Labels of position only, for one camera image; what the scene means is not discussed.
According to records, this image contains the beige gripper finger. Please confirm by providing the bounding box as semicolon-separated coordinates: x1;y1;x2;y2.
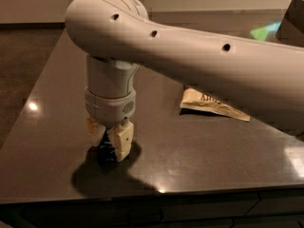
110;122;134;162
87;116;105;146

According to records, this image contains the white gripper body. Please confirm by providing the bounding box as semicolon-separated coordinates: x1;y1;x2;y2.
85;89;136;128

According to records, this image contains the blue rxbar blueberry wrapper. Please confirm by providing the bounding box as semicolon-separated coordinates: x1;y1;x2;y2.
97;132;117;163

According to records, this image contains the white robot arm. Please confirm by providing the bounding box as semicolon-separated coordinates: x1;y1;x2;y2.
66;0;304;160

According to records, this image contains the brown sea salt chip bag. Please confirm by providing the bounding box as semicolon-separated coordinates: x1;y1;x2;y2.
180;87;250;122

